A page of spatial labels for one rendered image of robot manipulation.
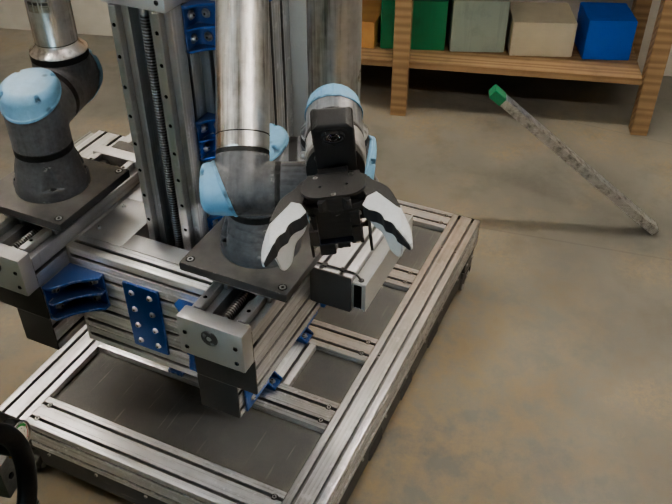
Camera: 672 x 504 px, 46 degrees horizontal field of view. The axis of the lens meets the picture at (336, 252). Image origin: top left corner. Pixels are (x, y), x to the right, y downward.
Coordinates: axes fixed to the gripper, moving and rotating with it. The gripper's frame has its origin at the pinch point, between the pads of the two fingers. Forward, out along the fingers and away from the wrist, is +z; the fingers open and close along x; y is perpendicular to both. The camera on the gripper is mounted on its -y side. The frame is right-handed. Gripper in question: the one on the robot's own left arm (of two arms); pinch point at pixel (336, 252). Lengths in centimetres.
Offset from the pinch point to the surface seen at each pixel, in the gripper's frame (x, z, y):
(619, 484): -56, -60, 133
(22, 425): 59, -25, 49
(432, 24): -35, -271, 93
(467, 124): -45, -248, 132
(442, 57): -38, -263, 105
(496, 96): -46, -174, 79
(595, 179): -79, -169, 114
